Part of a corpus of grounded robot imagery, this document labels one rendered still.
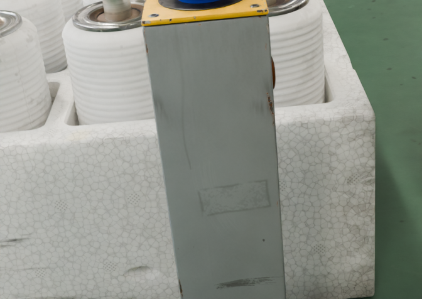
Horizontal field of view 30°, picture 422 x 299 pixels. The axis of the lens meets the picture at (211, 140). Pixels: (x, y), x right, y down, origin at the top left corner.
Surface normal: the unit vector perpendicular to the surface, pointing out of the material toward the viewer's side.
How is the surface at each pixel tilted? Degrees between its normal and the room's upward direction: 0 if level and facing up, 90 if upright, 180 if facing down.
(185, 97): 90
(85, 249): 90
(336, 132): 90
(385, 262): 0
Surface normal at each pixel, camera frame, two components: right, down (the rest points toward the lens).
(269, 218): 0.01, 0.47
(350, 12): -0.09, -0.88
